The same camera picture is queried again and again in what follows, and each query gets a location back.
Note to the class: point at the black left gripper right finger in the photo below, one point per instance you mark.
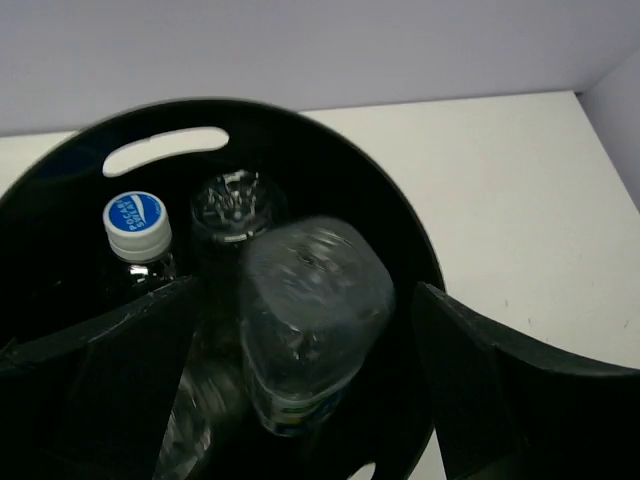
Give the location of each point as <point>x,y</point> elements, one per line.
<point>508,406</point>

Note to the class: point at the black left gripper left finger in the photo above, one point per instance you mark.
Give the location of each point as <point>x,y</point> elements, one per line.
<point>92,401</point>

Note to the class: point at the clear bottle green blue label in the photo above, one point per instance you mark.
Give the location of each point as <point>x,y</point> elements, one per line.
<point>314,298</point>

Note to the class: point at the clear crushed plastic bottle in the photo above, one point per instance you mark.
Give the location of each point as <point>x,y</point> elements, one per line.
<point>233,207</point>

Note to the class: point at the black round plastic bin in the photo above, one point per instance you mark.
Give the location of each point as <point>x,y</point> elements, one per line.
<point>53,185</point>

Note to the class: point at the bottle with blue white cap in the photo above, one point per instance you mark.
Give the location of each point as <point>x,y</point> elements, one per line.
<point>139,257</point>

